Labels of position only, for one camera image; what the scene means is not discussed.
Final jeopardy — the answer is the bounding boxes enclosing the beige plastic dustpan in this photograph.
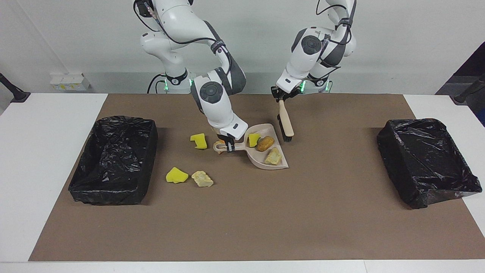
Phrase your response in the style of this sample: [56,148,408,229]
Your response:
[213,123,289,170]

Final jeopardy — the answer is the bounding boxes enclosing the beige hand brush black bristles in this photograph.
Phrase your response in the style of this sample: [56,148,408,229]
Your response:
[277,99,295,143]

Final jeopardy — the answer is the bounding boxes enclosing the yellow notched sponge piece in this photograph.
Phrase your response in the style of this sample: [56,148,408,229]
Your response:
[190,133,208,149]

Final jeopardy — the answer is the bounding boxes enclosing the brown peanut-shaped bread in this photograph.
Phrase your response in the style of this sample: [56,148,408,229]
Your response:
[256,136,275,152]

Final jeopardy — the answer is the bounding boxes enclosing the beige stone-like chunk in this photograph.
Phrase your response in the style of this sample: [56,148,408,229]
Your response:
[264,147,283,166]

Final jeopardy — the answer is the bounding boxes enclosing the black bag lined bin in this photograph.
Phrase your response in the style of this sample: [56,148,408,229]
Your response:
[68,116,158,206]
[377,118,483,209]

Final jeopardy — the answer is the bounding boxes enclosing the pale crumpled beige chunk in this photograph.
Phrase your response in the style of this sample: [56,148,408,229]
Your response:
[191,171,214,188]

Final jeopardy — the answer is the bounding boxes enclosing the yellow rounded sponge piece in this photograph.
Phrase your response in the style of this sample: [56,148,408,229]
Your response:
[166,167,189,184]

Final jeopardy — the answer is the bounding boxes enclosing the brown paper table mat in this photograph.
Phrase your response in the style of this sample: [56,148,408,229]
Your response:
[28,93,485,262]

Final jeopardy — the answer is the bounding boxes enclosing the black stand pole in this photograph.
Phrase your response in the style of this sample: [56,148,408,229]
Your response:
[0,72,31,104]
[454,74,485,105]

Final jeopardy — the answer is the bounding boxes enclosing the dark background cabinet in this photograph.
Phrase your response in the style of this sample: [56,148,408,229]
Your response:
[436,41,485,127]

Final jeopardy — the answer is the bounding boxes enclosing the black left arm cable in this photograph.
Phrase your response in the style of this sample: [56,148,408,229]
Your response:
[316,0,354,78]

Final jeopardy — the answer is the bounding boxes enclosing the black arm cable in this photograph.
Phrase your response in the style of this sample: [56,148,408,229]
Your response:
[133,0,232,78]
[316,0,354,78]

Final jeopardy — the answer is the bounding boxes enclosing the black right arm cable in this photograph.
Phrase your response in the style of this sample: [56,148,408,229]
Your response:
[133,0,232,78]

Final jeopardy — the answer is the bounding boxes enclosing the white wall socket box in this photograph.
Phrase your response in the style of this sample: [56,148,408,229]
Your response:
[50,73,91,91]

